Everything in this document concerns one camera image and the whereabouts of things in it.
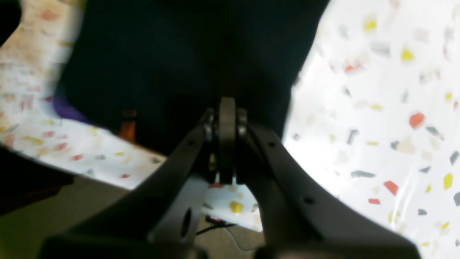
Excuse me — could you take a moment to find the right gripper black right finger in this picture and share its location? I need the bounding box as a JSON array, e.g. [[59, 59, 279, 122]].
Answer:
[[228, 98, 420, 259]]

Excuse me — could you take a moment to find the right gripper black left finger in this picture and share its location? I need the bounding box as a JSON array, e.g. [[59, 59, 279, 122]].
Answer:
[[40, 98, 228, 259]]

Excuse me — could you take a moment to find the black t-shirt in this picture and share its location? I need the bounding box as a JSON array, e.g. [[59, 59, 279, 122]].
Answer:
[[52, 0, 328, 155]]

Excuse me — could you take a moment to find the terrazzo pattern tablecloth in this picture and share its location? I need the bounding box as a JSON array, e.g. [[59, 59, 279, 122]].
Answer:
[[1, 0, 460, 259]]

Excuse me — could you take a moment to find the black cable on floor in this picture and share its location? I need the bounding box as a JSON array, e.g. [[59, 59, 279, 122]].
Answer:
[[196, 214, 265, 252]]

